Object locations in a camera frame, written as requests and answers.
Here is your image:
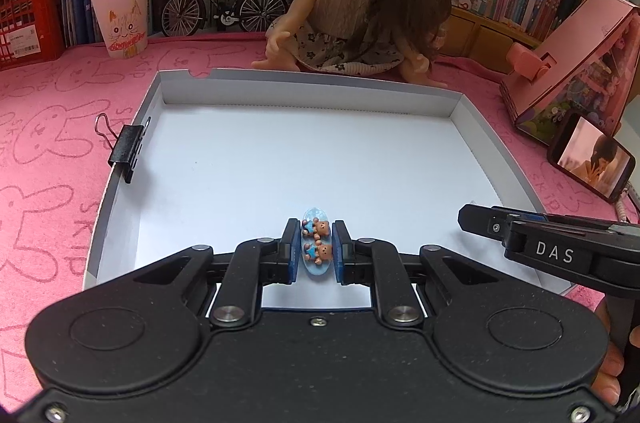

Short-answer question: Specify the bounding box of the small black binder clip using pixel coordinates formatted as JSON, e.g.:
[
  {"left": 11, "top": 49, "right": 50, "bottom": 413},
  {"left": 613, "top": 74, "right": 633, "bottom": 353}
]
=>
[{"left": 95, "top": 113, "right": 152, "bottom": 184}]

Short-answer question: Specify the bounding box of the wooden box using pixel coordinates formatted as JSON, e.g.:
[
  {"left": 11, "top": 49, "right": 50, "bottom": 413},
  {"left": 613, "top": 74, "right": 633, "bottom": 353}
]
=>
[{"left": 440, "top": 6, "right": 543, "bottom": 71}]

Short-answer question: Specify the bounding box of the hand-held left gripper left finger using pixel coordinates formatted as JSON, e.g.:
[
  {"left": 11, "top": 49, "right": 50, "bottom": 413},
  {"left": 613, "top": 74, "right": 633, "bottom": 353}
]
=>
[{"left": 134, "top": 218, "right": 301, "bottom": 328}]

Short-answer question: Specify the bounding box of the person's right hand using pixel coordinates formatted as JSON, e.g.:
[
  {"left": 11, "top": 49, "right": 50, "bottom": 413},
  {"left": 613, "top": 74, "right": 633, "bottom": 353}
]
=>
[{"left": 594, "top": 300, "right": 627, "bottom": 406}]

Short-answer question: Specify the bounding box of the large red plastic basket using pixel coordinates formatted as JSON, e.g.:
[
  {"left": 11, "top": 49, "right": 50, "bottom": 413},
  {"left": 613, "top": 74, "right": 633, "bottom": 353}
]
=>
[{"left": 0, "top": 0, "right": 68, "bottom": 71}]

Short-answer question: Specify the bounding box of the pink cardboard toy house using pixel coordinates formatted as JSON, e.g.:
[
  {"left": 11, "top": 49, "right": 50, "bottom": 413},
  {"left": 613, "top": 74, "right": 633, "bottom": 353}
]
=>
[{"left": 500, "top": 0, "right": 640, "bottom": 146}]

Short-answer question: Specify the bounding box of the white cardboard tray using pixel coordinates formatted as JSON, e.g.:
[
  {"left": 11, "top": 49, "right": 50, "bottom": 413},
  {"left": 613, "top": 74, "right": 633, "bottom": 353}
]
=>
[{"left": 84, "top": 68, "right": 576, "bottom": 311}]

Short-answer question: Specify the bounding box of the white cat-print paper cup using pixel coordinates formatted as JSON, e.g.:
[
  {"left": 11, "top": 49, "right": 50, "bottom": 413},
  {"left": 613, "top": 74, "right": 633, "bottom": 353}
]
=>
[{"left": 86, "top": 0, "right": 152, "bottom": 60}]

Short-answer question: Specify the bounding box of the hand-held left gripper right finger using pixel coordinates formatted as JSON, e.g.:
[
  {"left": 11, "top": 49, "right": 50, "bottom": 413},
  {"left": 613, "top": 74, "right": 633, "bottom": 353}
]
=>
[{"left": 332, "top": 219, "right": 497, "bottom": 327}]

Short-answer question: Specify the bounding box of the blue bear hair clip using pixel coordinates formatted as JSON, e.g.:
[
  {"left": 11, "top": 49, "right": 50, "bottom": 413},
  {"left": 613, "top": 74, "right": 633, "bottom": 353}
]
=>
[{"left": 300, "top": 206, "right": 335, "bottom": 278}]

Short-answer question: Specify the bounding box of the black smartphone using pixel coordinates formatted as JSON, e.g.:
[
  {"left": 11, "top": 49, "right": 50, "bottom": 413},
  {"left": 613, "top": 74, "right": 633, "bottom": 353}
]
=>
[{"left": 546, "top": 112, "right": 637, "bottom": 204}]

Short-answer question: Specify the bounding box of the pink rabbit-print blanket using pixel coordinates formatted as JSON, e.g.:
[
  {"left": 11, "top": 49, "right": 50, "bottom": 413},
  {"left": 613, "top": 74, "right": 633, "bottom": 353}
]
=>
[{"left": 0, "top": 30, "right": 640, "bottom": 423}]

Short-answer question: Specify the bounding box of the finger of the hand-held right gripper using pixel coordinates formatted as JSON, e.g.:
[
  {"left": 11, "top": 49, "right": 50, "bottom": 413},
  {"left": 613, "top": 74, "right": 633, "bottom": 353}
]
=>
[{"left": 458, "top": 203, "right": 596, "bottom": 276}]

